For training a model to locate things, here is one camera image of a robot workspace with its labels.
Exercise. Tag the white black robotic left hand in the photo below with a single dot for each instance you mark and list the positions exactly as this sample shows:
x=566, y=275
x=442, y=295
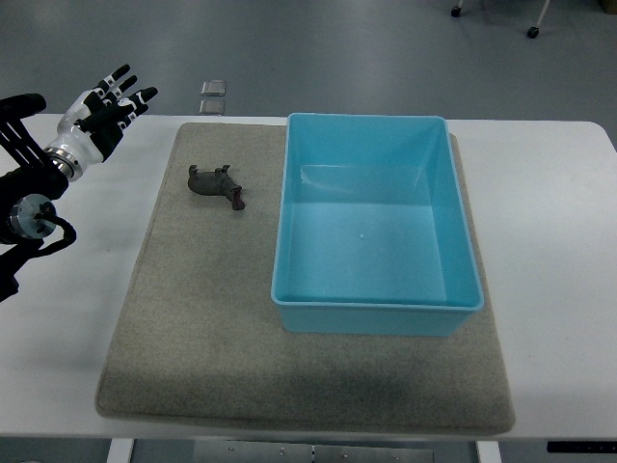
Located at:
x=93, y=125

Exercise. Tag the brown toy hippo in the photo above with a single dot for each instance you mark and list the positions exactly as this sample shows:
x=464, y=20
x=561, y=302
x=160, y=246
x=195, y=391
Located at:
x=216, y=183

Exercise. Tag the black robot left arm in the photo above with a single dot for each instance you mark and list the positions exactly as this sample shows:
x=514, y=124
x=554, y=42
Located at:
x=29, y=221

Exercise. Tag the blue plastic box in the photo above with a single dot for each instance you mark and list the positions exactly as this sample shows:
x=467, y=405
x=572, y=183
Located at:
x=373, y=235

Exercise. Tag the lower metal floor plate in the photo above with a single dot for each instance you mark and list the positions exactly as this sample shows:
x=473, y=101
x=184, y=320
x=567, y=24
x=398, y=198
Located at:
x=212, y=107

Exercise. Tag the beige felt mat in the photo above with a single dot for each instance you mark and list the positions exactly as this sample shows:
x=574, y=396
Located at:
x=200, y=341

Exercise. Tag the right cart caster wheel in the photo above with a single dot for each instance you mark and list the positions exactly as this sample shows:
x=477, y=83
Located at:
x=534, y=30

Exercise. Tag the black table control panel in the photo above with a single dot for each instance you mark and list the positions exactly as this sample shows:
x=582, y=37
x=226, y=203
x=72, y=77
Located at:
x=592, y=447

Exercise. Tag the grey metal table bracket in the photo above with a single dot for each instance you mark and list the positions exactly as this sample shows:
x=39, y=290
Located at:
x=244, y=451

